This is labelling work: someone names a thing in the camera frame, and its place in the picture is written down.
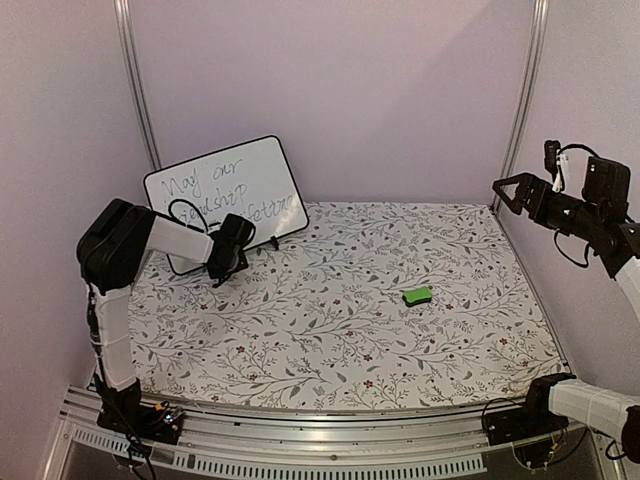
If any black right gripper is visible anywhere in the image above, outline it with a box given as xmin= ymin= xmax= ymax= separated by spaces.
xmin=494 ymin=172 xmax=604 ymax=241

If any white whiteboard black frame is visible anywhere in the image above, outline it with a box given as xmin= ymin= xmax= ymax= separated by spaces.
xmin=143 ymin=135 xmax=309 ymax=249

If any green black whiteboard eraser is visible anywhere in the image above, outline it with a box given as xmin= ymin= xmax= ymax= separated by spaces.
xmin=402 ymin=286 xmax=433 ymax=308

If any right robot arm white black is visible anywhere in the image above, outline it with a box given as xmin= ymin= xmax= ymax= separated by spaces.
xmin=492 ymin=156 xmax=639 ymax=464

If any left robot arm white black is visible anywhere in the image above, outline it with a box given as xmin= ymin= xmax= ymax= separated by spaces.
xmin=76 ymin=199 xmax=256 ymax=434

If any floral patterned table mat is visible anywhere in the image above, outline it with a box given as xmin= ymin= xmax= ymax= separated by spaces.
xmin=129 ymin=203 xmax=568 ymax=411

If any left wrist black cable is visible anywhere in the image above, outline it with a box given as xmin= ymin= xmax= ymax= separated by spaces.
xmin=167 ymin=198 xmax=221 ymax=236

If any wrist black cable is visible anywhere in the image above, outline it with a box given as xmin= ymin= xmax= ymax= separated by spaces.
xmin=552 ymin=142 xmax=601 ymax=269
xmin=167 ymin=198 xmax=221 ymax=236

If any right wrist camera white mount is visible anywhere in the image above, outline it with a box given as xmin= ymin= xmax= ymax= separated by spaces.
xmin=544 ymin=140 xmax=568 ymax=193

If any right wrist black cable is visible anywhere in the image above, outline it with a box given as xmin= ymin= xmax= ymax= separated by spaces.
xmin=552 ymin=142 xmax=601 ymax=269

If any right aluminium frame post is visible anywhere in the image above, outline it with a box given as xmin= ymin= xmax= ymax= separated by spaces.
xmin=489 ymin=0 xmax=551 ymax=214

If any aluminium frame post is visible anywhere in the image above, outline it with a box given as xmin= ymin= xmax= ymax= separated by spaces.
xmin=489 ymin=0 xmax=551 ymax=214
xmin=113 ymin=0 xmax=162 ymax=172

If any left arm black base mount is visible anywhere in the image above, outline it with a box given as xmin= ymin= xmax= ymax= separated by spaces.
xmin=97 ymin=395 xmax=184 ymax=445

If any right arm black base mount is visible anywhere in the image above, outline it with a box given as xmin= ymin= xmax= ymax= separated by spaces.
xmin=481 ymin=398 xmax=569 ymax=446

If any front aluminium rail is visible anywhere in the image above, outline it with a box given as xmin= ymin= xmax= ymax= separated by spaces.
xmin=43 ymin=387 xmax=634 ymax=479

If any left aluminium frame post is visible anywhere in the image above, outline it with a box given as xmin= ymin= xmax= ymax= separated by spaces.
xmin=113 ymin=0 xmax=162 ymax=172

